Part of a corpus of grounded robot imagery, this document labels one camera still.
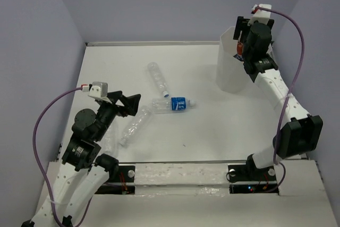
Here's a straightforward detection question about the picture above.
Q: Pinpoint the clear bottle near left arm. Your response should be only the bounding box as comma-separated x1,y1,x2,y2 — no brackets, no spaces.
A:
119,105,153,147

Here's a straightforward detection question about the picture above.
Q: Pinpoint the orange juice bottle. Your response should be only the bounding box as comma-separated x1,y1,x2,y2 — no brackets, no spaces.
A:
233,54,244,62

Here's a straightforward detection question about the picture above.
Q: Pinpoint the blue label water bottle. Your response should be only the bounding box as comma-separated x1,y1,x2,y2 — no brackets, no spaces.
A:
151,97,196,114

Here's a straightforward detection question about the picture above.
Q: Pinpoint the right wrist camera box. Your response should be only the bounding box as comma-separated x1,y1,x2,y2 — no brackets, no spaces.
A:
248,4,272,26

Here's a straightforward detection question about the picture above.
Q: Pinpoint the white octagonal plastic bin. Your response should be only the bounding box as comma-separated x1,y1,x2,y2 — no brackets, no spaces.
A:
216,26,251,94

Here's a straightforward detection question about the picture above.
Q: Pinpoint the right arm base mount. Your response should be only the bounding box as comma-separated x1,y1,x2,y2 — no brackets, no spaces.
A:
226,164,278,194

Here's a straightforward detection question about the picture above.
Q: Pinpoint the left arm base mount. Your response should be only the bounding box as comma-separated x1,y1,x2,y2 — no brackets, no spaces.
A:
95,165,135,195

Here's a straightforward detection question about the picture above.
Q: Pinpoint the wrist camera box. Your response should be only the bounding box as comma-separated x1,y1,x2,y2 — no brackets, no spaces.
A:
88,81,108,100
248,4,272,26

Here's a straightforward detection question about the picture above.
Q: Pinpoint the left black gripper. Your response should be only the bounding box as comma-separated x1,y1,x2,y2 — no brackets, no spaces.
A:
94,90,141,140

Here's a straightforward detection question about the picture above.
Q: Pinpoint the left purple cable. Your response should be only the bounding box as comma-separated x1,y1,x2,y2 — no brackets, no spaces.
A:
33,85,94,224

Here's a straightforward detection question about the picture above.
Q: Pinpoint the metal rail front edge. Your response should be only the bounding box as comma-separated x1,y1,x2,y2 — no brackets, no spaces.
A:
120,159,246,165

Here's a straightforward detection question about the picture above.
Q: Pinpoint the clear bottle blue-white cap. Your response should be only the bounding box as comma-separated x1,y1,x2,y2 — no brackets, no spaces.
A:
147,62,169,98

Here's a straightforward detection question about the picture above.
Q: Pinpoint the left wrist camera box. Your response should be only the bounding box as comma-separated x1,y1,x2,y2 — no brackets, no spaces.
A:
88,81,108,100

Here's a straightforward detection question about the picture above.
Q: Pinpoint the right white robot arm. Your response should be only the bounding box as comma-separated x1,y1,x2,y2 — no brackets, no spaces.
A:
233,16,323,180

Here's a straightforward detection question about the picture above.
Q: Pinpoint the red cap small bottle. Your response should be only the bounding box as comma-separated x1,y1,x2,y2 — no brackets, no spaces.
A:
236,40,243,56

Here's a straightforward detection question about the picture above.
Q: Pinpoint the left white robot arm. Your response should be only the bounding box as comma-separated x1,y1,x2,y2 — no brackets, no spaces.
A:
22,84,141,226

